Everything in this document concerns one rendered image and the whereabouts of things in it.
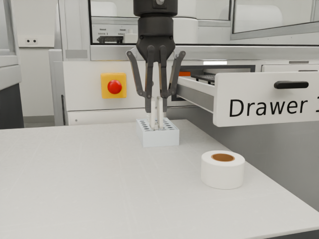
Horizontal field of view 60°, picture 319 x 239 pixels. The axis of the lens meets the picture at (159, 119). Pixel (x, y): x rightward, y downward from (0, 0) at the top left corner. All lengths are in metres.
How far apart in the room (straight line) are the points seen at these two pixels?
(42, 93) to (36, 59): 0.47
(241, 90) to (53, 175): 0.40
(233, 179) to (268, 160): 0.67
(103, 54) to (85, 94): 0.13
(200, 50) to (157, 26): 0.35
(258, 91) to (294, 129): 0.55
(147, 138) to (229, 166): 0.24
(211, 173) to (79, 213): 0.20
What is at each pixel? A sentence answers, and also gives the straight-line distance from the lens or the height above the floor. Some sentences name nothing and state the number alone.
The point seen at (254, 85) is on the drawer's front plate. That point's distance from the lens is 0.61.
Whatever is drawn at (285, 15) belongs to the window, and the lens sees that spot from 1.08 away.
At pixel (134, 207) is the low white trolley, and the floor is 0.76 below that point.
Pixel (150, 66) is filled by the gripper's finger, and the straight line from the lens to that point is 0.59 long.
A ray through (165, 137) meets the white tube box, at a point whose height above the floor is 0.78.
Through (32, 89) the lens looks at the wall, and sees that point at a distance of 4.26.
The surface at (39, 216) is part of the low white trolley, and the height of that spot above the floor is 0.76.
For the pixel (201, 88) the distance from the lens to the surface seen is 0.70.
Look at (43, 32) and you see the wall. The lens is 4.19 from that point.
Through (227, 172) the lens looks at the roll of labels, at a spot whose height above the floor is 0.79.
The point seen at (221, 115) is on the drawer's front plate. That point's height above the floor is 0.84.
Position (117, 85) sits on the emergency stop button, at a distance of 0.78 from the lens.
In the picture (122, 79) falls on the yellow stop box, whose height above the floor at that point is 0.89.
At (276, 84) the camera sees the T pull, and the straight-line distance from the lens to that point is 0.59.
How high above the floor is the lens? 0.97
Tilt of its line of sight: 13 degrees down
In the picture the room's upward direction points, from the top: straight up
